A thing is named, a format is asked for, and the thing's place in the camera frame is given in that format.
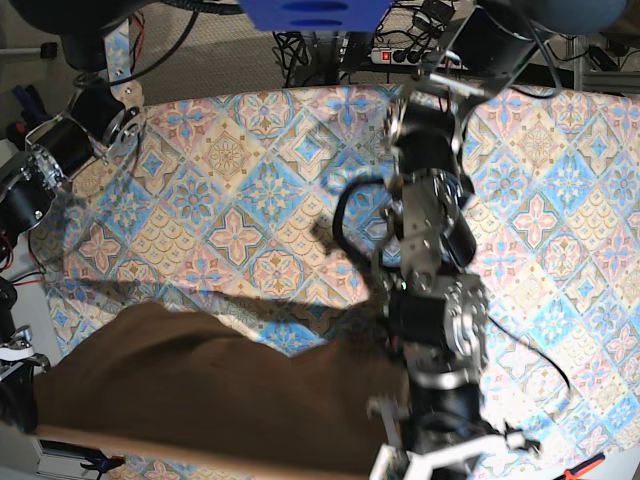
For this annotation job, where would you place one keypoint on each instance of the brown t-shirt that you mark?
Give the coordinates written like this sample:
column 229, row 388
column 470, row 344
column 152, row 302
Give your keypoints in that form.
column 183, row 386

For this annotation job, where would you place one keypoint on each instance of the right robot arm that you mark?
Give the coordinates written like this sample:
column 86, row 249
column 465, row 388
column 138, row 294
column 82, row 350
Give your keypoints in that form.
column 30, row 179

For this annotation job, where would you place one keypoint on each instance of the white power strip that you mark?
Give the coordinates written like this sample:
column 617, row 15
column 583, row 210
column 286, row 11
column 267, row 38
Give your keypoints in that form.
column 398, row 56

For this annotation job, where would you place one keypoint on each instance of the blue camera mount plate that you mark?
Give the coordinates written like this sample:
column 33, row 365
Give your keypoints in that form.
column 315, row 15

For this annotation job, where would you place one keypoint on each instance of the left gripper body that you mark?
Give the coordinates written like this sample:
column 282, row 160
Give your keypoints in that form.
column 444, row 401

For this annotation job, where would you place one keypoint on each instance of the orange clamp bottom right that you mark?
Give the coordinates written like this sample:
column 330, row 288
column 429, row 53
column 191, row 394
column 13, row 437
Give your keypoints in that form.
column 584, row 467

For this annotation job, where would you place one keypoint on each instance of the white floor vent box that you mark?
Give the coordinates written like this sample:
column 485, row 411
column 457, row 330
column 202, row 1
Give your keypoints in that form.
column 59, row 460

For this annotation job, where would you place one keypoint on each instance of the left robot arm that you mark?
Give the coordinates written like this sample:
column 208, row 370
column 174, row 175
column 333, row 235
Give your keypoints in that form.
column 435, row 311

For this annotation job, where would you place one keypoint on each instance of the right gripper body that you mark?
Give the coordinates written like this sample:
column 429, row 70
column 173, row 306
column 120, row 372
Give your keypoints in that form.
column 19, row 363

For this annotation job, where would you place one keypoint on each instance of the blue clamp upper left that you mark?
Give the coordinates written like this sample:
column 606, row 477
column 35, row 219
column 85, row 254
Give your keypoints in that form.
column 33, row 109

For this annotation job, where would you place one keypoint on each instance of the blue black clamp bottom left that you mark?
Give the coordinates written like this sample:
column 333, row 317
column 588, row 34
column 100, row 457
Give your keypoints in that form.
column 97, row 461

